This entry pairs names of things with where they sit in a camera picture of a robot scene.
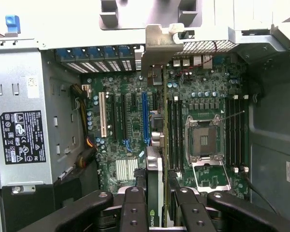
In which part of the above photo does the grey parts rack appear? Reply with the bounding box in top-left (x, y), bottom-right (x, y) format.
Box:
top-left (98, 0), bottom-right (203, 31)

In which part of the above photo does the blue case latch tab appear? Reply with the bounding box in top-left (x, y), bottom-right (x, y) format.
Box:
top-left (4, 14), bottom-right (21, 34)

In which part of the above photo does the CPU socket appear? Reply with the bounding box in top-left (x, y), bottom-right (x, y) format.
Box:
top-left (185, 115), bottom-right (225, 166)

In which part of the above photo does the green motherboard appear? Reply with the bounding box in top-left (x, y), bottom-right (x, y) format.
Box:
top-left (81, 54), bottom-right (251, 201)

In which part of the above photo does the blue expansion slot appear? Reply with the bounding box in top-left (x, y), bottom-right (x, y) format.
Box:
top-left (141, 91), bottom-right (150, 145)

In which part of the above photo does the yellow black power wire bundle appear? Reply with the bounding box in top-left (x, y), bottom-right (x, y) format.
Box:
top-left (70, 83), bottom-right (99, 170)

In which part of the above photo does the blue slot clip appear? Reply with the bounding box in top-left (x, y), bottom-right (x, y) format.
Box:
top-left (119, 45), bottom-right (135, 58)
top-left (88, 46), bottom-right (103, 60)
top-left (72, 47), bottom-right (87, 61)
top-left (103, 45), bottom-right (119, 60)
top-left (56, 47), bottom-right (72, 61)

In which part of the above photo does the white expansion slot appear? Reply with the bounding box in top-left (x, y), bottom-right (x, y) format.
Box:
top-left (98, 91), bottom-right (107, 137)

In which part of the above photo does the grey card retention latch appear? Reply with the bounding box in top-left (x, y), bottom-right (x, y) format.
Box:
top-left (228, 15), bottom-right (290, 58)

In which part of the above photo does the open black PC case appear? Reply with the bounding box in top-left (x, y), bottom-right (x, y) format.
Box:
top-left (0, 23), bottom-right (290, 232)

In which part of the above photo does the black expansion slot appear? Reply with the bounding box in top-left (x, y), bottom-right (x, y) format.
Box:
top-left (111, 93), bottom-right (118, 141)
top-left (120, 93), bottom-right (128, 139)

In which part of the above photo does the grey power supply unit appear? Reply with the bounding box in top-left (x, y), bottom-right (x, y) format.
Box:
top-left (0, 40), bottom-right (83, 189)

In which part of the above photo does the thin socket locking lever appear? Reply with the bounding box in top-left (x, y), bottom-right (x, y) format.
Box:
top-left (217, 110), bottom-right (245, 121)

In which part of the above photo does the metal socket cover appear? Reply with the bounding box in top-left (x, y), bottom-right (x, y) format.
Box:
top-left (192, 160), bottom-right (232, 193)

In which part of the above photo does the silver chipset heat sink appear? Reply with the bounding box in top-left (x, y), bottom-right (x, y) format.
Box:
top-left (115, 158), bottom-right (139, 181)

